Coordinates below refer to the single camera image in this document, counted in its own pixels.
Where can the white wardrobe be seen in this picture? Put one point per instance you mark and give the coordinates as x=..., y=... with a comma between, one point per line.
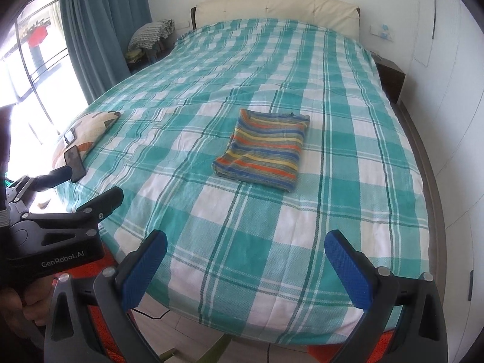
x=453, y=83

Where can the patterned beige pillow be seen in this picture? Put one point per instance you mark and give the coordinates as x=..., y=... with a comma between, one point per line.
x=89, y=132

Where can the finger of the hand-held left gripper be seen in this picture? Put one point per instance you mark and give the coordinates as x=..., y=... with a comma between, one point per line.
x=104, y=204

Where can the checkered folded cloth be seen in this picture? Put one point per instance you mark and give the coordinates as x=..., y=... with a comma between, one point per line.
x=153, y=32

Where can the window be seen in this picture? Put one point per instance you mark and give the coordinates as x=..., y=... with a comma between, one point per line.
x=37, y=68

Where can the small blue plug light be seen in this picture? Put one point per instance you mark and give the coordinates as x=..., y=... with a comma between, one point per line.
x=385, y=28

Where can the cream bed headboard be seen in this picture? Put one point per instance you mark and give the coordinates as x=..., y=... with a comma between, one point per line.
x=272, y=9

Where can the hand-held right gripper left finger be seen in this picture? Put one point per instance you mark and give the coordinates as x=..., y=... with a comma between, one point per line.
x=140, y=273

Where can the striped knit sweater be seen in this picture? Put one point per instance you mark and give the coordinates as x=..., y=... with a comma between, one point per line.
x=264, y=147

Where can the black smartphone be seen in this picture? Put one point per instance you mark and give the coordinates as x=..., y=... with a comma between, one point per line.
x=75, y=163

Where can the white wall outlet panel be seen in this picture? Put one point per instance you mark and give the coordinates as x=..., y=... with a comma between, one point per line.
x=381, y=33

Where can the person's left hand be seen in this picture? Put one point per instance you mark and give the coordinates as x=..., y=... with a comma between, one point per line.
x=37, y=304

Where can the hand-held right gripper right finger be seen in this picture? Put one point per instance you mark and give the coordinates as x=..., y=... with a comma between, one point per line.
x=351, y=273

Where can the teal curtain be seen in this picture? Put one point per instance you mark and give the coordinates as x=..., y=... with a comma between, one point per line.
x=98, y=30

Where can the bed with teal plaid cover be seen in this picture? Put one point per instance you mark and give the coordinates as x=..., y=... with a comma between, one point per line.
x=245, y=83

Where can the dark wooden nightstand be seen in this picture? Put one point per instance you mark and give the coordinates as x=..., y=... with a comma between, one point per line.
x=391, y=77

